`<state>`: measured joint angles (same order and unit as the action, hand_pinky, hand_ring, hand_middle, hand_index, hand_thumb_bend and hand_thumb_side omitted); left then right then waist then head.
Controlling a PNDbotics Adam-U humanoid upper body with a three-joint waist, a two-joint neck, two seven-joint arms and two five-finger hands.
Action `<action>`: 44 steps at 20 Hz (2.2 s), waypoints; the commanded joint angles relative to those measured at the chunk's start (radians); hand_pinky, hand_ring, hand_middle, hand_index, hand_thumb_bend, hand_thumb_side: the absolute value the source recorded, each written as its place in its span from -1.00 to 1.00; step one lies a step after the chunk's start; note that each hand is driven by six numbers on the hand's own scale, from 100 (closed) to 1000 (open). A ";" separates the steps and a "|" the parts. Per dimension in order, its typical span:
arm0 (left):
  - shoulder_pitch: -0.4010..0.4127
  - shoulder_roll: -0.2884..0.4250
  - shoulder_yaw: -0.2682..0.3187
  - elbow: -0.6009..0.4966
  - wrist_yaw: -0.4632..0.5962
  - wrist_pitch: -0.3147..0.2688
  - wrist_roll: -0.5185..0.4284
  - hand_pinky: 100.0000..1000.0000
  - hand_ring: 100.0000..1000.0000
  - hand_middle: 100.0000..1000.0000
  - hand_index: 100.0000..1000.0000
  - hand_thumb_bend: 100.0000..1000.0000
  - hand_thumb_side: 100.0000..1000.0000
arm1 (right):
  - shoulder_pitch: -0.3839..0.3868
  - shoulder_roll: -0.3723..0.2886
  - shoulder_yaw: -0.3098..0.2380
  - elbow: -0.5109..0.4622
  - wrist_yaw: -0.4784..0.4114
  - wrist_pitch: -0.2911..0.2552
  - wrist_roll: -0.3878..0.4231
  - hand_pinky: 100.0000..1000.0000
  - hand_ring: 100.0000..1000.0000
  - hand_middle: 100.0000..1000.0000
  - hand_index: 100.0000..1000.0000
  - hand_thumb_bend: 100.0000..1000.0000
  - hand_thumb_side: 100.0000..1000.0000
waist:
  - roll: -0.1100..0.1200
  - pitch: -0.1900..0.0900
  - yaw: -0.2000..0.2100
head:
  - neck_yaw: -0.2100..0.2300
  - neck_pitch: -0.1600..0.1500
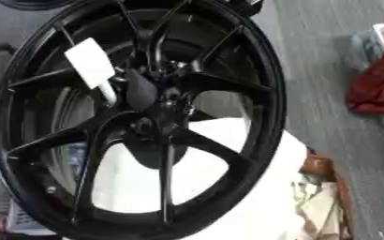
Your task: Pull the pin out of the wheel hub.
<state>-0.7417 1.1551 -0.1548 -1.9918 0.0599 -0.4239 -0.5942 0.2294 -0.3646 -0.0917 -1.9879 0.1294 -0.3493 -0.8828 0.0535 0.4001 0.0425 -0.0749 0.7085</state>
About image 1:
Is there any red cloth bundle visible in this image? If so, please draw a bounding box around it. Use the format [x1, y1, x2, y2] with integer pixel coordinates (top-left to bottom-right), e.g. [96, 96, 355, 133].
[344, 25, 384, 114]

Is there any black spoked wheel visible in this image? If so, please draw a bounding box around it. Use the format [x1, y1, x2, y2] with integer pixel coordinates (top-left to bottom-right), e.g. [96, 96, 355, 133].
[0, 0, 289, 240]

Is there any black round tyre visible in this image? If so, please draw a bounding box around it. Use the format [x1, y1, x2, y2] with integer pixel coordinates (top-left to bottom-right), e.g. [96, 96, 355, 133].
[0, 0, 71, 11]

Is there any brown wooden chair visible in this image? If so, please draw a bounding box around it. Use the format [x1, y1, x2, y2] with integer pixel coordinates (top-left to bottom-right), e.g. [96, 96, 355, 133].
[300, 149, 356, 240]

